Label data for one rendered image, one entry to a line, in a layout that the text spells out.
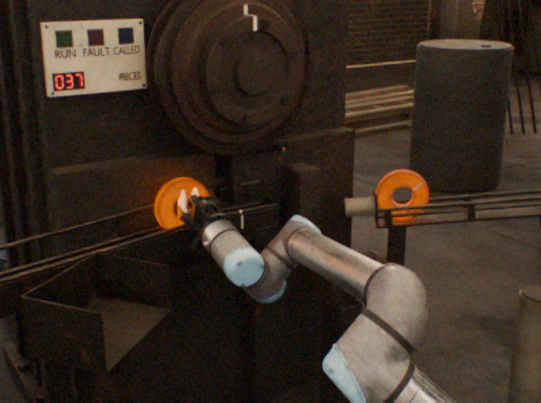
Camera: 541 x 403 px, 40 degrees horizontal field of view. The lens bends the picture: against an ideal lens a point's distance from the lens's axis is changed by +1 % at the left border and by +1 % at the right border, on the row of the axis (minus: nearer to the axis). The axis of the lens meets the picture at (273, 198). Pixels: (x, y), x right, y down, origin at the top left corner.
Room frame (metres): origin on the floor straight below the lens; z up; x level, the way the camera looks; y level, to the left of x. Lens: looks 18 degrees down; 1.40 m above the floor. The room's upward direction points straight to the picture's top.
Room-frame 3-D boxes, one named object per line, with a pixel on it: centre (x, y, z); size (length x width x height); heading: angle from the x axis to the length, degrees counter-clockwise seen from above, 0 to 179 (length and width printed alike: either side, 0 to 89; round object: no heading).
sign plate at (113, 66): (1.91, 0.45, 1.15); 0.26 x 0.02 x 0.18; 122
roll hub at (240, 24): (1.91, 0.06, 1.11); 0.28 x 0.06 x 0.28; 122
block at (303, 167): (2.13, -0.08, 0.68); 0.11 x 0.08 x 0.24; 32
